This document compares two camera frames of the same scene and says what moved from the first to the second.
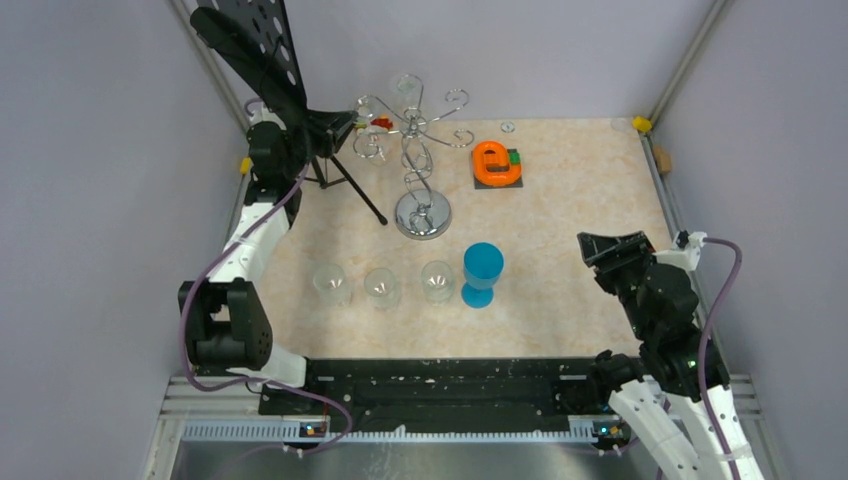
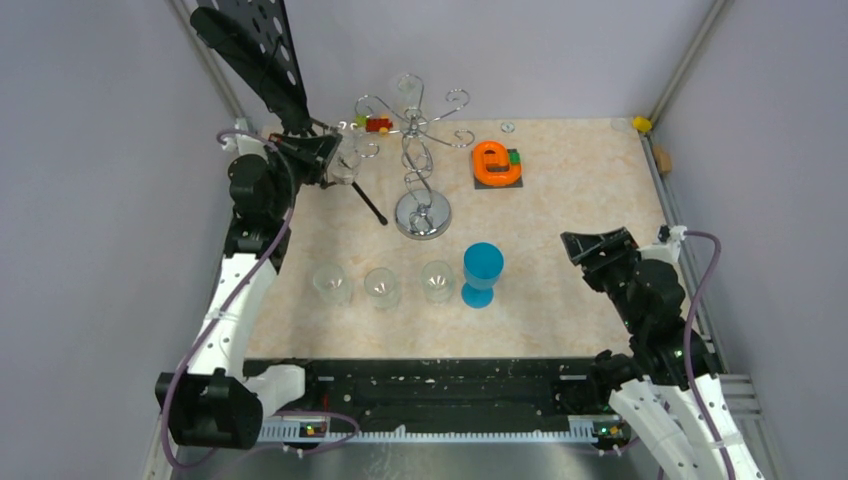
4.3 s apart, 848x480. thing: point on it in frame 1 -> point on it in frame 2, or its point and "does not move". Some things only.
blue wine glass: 483,265 does not move
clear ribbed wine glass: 437,282 does not move
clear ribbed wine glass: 331,284 does not move
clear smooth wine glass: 366,146 -> 349,158
